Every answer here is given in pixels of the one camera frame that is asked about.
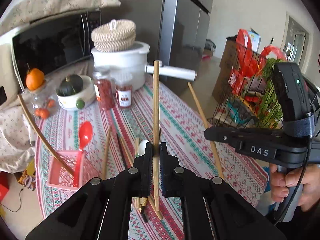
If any black microwave oven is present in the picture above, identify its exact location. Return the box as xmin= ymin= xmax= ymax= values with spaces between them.
xmin=12 ymin=10 xmax=101 ymax=92

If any woven rope lidded basket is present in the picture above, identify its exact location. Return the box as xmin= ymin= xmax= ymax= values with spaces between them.
xmin=91 ymin=19 xmax=136 ymax=53

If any black chopstick gold end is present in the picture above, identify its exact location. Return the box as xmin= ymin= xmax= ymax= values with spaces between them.
xmin=116 ymin=133 xmax=148 ymax=223

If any grey refrigerator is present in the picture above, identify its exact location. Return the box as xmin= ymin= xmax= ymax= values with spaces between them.
xmin=101 ymin=0 xmax=217 ymax=98

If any white bowl green knob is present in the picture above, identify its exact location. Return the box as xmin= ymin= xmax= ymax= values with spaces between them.
xmin=57 ymin=75 xmax=96 ymax=111

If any tall jar red goji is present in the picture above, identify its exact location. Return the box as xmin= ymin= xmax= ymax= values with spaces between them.
xmin=92 ymin=67 xmax=114 ymax=111

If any black wire rack basket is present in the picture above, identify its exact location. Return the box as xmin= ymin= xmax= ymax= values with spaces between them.
xmin=207 ymin=42 xmax=286 ymax=131

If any orange mandarin on jar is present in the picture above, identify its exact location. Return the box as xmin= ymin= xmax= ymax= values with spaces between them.
xmin=25 ymin=65 xmax=45 ymax=91

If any short jar labelled dried food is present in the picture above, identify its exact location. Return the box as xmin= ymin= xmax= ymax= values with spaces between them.
xmin=114 ymin=73 xmax=133 ymax=108

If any patterned tablecloth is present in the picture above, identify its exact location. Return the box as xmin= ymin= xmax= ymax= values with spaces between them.
xmin=39 ymin=77 xmax=268 ymax=239

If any white electric cooking pot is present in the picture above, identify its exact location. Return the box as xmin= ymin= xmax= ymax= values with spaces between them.
xmin=91 ymin=41 xmax=197 ymax=90

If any glass jar with tomatoes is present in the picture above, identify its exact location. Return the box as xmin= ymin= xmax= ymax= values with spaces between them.
xmin=30 ymin=80 xmax=58 ymax=120

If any person's right hand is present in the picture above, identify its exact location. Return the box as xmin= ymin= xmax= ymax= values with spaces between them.
xmin=269 ymin=164 xmax=319 ymax=212

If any red plastic bag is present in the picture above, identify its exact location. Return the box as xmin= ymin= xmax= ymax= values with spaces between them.
xmin=235 ymin=29 xmax=286 ymax=78

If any pink plastic utensil basket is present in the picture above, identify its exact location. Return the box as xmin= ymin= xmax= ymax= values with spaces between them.
xmin=47 ymin=150 xmax=99 ymax=192

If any dark green squash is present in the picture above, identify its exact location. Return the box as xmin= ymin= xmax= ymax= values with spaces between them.
xmin=56 ymin=74 xmax=84 ymax=96

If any cardboard box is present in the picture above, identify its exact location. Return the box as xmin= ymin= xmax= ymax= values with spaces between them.
xmin=212 ymin=36 xmax=250 ymax=104

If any white plastic spoon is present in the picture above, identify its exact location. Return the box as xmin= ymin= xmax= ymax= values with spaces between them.
xmin=137 ymin=140 xmax=149 ymax=156

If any red plastic spoon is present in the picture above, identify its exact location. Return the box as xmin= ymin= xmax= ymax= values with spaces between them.
xmin=73 ymin=121 xmax=93 ymax=187

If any printed bamboo chopstick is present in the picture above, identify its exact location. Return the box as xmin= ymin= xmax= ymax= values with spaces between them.
xmin=135 ymin=138 xmax=148 ymax=213

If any floral cloth cover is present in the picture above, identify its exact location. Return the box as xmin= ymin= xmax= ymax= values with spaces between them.
xmin=1 ymin=0 xmax=120 ymax=173

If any green leafy vegetables bundle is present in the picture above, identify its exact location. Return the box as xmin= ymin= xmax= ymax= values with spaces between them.
xmin=255 ymin=59 xmax=284 ymax=129

